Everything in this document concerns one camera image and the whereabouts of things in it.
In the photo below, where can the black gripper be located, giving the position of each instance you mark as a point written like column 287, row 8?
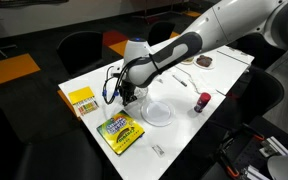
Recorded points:
column 127, row 91

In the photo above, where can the cut glass container bowl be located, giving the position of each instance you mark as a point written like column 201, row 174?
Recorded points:
column 140, row 93

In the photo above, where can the candy piece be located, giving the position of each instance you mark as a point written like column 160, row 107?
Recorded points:
column 159, row 80

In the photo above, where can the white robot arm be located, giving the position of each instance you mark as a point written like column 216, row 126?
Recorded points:
column 223, row 23

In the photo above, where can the candy wrapper near table edge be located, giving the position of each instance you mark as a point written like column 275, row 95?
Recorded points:
column 158, row 150

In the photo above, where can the white paper plate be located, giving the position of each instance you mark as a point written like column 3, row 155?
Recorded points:
column 157, row 113

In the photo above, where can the green yellow crayon box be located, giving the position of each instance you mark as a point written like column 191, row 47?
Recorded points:
column 120, row 132

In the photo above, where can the yellow marker pack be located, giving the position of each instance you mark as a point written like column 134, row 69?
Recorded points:
column 83, row 101

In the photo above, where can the black white marker pen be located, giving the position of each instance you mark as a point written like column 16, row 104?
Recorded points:
column 179, row 80

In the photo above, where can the black office chair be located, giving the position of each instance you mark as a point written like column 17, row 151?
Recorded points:
column 80, row 51
column 160, row 32

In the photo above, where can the plate with flat bread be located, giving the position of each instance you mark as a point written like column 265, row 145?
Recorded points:
column 188, row 61

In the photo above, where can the red lidded small can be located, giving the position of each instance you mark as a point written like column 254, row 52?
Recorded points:
column 202, row 102

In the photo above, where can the white paper napkin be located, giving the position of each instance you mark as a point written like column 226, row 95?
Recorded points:
column 200, row 85

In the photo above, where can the plate with chocolate bread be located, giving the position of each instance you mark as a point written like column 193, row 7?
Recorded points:
column 204, row 62

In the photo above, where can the black chair right side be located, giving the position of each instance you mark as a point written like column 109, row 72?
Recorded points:
column 258, row 94

